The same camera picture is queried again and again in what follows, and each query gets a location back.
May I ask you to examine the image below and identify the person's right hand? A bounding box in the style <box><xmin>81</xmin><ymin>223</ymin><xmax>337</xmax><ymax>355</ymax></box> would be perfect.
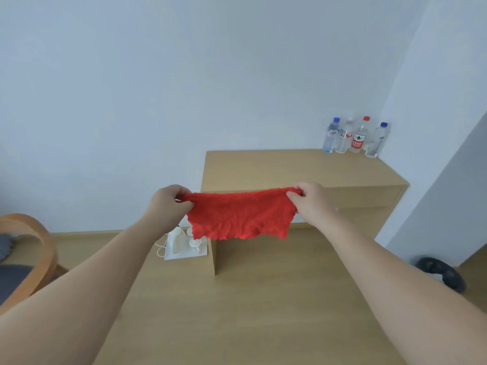
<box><xmin>286</xmin><ymin>182</ymin><xmax>338</xmax><ymax>228</ymax></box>

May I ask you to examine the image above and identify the person's left hand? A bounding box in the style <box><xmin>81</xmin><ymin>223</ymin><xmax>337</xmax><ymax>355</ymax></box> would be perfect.
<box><xmin>146</xmin><ymin>185</ymin><xmax>195</xmax><ymax>228</ymax></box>

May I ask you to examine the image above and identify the red towel cloth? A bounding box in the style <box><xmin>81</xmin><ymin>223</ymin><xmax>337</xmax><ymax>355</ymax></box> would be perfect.
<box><xmin>180</xmin><ymin>188</ymin><xmax>305</xmax><ymax>241</ymax></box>

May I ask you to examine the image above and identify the person's right forearm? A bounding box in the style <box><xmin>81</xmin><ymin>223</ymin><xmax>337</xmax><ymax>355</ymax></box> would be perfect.
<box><xmin>318</xmin><ymin>209</ymin><xmax>487</xmax><ymax>365</ymax></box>

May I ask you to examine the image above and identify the person's left forearm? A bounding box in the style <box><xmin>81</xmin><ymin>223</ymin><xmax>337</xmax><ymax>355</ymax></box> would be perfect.
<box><xmin>0</xmin><ymin>211</ymin><xmax>173</xmax><ymax>365</ymax></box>

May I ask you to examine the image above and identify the wooden desk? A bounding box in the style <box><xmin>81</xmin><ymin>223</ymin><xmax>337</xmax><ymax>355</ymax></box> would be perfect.
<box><xmin>200</xmin><ymin>149</ymin><xmax>410</xmax><ymax>276</ymax></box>

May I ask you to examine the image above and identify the white power strip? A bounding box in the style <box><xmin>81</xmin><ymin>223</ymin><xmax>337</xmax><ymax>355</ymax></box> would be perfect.
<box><xmin>164</xmin><ymin>227</ymin><xmax>208</xmax><ymax>261</ymax></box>

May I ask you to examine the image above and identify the white cap water bottle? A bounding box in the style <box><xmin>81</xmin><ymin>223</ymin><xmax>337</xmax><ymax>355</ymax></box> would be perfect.
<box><xmin>336</xmin><ymin>116</ymin><xmax>355</xmax><ymax>154</ymax></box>

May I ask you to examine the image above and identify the red cap water bottle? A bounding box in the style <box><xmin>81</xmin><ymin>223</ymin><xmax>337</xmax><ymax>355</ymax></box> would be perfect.
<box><xmin>350</xmin><ymin>116</ymin><xmax>371</xmax><ymax>153</ymax></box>

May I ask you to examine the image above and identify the clear blue cap water bottle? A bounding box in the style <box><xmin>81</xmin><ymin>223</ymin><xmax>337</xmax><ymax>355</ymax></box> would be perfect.
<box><xmin>365</xmin><ymin>122</ymin><xmax>389</xmax><ymax>159</ymax></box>

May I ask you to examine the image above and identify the wooden armchair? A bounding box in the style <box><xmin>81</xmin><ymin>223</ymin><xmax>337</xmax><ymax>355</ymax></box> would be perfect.
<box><xmin>0</xmin><ymin>213</ymin><xmax>70</xmax><ymax>316</ymax></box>

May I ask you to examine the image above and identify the black round robot vacuum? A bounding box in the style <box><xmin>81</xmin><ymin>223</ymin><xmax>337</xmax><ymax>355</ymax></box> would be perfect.
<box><xmin>415</xmin><ymin>257</ymin><xmax>467</xmax><ymax>294</ymax></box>

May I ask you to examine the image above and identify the grey seat cushion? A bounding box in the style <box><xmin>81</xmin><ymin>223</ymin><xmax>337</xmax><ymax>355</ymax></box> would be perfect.
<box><xmin>0</xmin><ymin>234</ymin><xmax>39</xmax><ymax>305</ymax></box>

